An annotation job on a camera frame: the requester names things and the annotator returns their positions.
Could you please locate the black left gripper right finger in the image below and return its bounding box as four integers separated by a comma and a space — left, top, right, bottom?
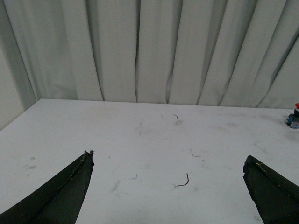
243, 155, 299, 224

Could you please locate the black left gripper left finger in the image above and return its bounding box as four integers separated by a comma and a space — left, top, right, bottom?
0, 151, 94, 224

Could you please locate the white pleated curtain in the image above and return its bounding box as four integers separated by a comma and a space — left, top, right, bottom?
0, 0, 299, 131

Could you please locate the red push button switch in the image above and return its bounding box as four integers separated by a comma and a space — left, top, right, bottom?
286, 103, 299, 129

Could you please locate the curved dark wire piece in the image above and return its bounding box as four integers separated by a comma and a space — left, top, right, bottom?
173, 173, 189, 188

